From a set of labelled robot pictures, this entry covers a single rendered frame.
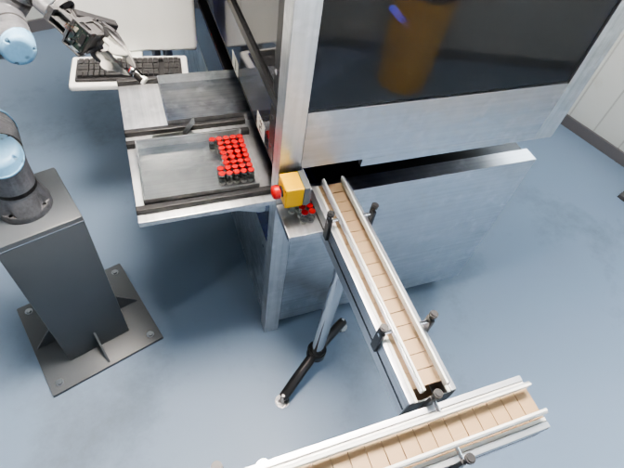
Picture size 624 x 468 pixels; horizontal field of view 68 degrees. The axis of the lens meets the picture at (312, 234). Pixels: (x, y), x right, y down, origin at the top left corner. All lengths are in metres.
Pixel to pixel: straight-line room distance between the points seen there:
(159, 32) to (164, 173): 0.81
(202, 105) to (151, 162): 0.33
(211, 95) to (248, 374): 1.15
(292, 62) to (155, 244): 1.54
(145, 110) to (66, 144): 1.36
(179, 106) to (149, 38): 0.49
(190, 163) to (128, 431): 1.08
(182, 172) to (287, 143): 0.40
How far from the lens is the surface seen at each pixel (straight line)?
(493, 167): 1.80
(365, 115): 1.30
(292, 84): 1.15
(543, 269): 2.84
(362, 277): 1.24
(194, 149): 1.59
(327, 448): 1.05
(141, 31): 2.18
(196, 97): 1.81
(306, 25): 1.09
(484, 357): 2.38
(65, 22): 1.35
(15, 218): 1.60
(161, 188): 1.48
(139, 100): 1.81
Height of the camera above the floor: 1.95
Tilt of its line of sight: 51 degrees down
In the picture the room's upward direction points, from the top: 11 degrees clockwise
